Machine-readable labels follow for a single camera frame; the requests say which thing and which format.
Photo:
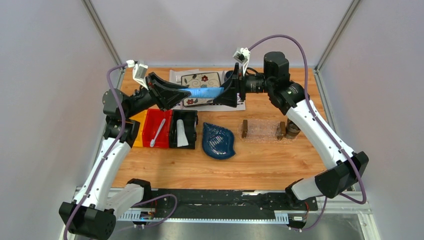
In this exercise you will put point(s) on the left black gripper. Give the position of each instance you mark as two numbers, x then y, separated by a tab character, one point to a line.
167	99

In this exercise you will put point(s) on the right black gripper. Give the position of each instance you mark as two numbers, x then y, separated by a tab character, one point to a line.
229	97

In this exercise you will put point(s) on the blue toothpaste tube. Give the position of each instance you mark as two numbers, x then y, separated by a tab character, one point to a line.
204	92

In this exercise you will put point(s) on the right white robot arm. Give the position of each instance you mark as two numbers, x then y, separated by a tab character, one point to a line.
344	166

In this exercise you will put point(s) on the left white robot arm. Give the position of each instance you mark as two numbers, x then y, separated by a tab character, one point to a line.
93	213

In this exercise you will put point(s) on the white toothpaste tube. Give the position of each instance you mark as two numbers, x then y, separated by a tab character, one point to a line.
182	139

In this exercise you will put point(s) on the white toothbrush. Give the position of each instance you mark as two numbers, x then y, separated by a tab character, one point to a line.
153	141

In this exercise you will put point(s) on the silver fork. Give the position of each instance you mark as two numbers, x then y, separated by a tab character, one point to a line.
178	80

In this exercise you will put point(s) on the white patterned placemat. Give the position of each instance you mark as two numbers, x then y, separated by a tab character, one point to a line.
241	106

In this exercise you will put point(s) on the dark blue ceramic mug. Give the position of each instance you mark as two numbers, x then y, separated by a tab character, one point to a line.
228	75

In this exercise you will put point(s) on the square floral ceramic plate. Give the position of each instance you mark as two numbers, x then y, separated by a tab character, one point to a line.
200	80

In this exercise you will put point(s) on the red plastic bin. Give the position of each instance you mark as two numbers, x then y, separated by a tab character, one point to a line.
152	122

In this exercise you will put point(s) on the black plastic bin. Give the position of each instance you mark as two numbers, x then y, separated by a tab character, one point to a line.
191	120

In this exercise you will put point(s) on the yellow plastic bin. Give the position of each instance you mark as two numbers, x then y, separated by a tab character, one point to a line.
141	118

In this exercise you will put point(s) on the blue shell-shaped dish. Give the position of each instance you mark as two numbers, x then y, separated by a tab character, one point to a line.
217	141

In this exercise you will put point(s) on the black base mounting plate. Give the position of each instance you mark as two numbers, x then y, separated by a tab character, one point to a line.
236	205

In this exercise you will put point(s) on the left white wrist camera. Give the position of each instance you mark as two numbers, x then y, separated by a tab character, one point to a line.
139	70

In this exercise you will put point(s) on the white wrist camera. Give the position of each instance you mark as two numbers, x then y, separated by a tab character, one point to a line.
139	70
242	55

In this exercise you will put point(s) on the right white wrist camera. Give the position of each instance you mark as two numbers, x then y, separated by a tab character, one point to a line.
242	55

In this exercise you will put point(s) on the clear glass tray wooden handles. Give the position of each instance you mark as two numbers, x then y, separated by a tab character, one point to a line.
262	131

